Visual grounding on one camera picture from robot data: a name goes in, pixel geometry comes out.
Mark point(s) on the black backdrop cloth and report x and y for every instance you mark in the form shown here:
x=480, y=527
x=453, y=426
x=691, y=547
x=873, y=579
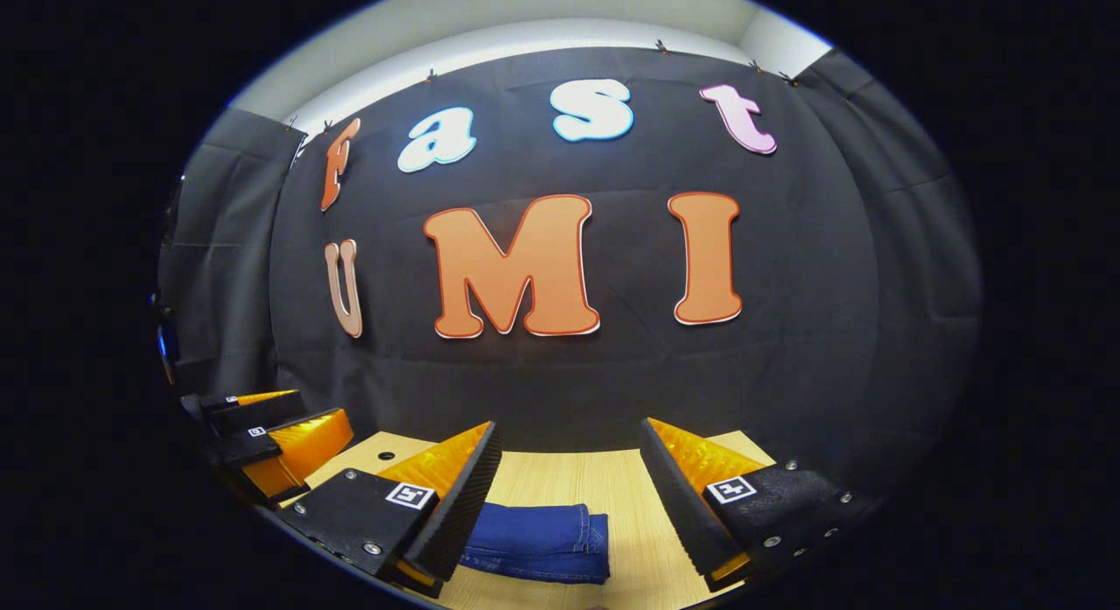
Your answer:
x=612, y=374

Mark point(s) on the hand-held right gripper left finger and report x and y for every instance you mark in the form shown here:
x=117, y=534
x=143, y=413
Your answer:
x=468, y=505

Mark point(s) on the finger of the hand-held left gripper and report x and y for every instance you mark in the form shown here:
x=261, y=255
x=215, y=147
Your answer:
x=254, y=444
x=254, y=410

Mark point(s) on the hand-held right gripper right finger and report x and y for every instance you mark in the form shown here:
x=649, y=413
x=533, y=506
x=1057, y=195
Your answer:
x=682, y=514

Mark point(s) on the blue jeans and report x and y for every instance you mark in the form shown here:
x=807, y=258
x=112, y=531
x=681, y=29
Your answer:
x=534, y=536

